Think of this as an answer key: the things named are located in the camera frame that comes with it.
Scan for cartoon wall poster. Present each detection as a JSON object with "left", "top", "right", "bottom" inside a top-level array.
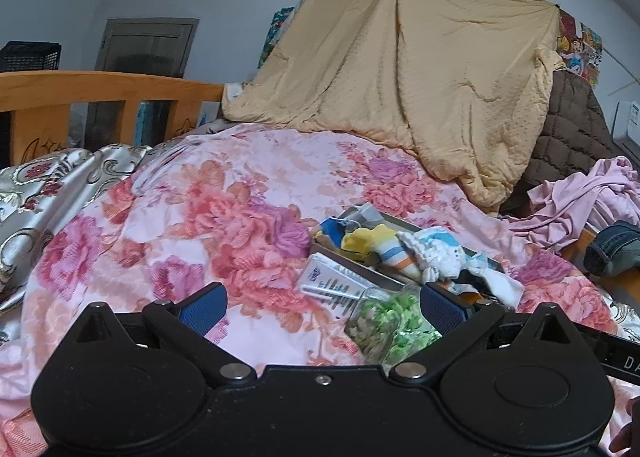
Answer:
[{"left": 556, "top": 7, "right": 604, "bottom": 84}]

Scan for yellow quilt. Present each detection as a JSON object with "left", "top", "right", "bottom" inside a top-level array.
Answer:
[{"left": 221, "top": 0, "right": 564, "bottom": 214}]

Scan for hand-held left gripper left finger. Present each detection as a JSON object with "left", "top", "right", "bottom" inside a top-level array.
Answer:
[{"left": 67, "top": 282, "right": 255, "bottom": 385}]

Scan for navy white striped sock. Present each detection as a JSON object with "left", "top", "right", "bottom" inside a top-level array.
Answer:
[{"left": 447, "top": 271, "right": 482, "bottom": 299}]

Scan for grey cardboard box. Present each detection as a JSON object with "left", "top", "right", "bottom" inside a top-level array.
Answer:
[{"left": 314, "top": 204, "right": 507, "bottom": 299}]

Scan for blue jeans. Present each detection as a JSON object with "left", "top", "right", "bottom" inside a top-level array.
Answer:
[{"left": 583, "top": 220, "right": 640, "bottom": 279}]

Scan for black plastic crate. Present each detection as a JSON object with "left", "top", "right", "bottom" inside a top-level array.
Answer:
[{"left": 0, "top": 41, "right": 62, "bottom": 74}]

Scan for white air conditioner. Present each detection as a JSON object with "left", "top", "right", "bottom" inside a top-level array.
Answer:
[{"left": 611, "top": 101, "right": 640, "bottom": 164}]

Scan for white printed carton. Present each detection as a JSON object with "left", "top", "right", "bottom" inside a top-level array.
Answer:
[{"left": 299, "top": 252, "right": 379, "bottom": 323}]

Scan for pastel striped sock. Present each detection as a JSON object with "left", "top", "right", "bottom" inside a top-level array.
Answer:
[{"left": 379, "top": 232, "right": 427, "bottom": 284}]

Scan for colourful wall poster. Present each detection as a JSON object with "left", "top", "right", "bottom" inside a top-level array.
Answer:
[{"left": 257, "top": 7, "right": 297, "bottom": 71}]

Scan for person's right hand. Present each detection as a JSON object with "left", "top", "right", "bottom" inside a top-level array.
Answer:
[{"left": 609, "top": 396, "right": 640, "bottom": 456}]

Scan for grey door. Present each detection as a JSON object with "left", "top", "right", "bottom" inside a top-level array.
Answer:
[{"left": 85, "top": 17, "right": 200, "bottom": 146}]

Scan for brown puffer jacket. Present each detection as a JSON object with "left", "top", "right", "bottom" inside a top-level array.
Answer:
[{"left": 500, "top": 70, "right": 627, "bottom": 216}]

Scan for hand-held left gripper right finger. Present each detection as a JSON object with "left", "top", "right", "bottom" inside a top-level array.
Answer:
[{"left": 389, "top": 283, "right": 575, "bottom": 385}]

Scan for glass jar with green contents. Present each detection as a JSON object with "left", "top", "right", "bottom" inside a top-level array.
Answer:
[{"left": 345, "top": 284, "right": 444, "bottom": 366}]

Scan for cartoon print cloth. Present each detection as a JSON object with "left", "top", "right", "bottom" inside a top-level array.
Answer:
[{"left": 315, "top": 220, "right": 397, "bottom": 259}]

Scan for grey face mask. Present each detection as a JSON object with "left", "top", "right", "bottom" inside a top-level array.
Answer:
[{"left": 342, "top": 204, "right": 382, "bottom": 229}]

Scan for white cloth with blue print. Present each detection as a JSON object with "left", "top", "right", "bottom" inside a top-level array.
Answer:
[{"left": 409, "top": 226, "right": 477, "bottom": 284}]

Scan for pink garment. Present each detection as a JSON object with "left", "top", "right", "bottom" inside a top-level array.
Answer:
[{"left": 502, "top": 156, "right": 640, "bottom": 254}]

